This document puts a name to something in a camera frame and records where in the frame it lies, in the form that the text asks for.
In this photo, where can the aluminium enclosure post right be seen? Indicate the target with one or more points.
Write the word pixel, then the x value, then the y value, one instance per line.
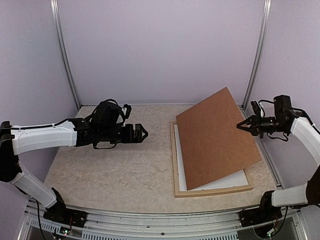
pixel 258 53

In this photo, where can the aluminium front rail base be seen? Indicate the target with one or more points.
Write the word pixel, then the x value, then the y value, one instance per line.
pixel 113 225

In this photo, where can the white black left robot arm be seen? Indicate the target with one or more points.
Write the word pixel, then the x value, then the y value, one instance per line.
pixel 16 140

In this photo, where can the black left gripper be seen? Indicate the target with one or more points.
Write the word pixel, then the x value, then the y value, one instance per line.
pixel 129 138

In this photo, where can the aluminium enclosure post left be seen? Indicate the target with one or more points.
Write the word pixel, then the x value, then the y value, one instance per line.
pixel 54 5

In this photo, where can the brown hardboard backing panel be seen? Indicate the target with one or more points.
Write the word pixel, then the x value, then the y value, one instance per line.
pixel 212 146

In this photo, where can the landscape photo white border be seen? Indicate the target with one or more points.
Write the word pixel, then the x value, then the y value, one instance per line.
pixel 232 181

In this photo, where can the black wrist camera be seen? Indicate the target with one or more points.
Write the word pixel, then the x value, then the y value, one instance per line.
pixel 280 104
pixel 126 111

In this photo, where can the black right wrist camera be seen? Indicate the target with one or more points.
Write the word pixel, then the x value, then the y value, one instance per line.
pixel 280 104

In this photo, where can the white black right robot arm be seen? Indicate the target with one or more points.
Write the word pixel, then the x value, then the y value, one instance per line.
pixel 292 143

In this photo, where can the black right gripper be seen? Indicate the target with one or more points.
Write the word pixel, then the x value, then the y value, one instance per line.
pixel 257 128

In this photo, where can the light wooden picture frame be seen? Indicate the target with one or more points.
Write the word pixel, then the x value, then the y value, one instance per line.
pixel 212 192

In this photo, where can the aluminium enclosure post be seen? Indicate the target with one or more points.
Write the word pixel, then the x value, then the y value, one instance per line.
pixel 54 5
pixel 258 53

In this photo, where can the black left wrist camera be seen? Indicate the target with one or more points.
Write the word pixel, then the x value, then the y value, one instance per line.
pixel 126 111

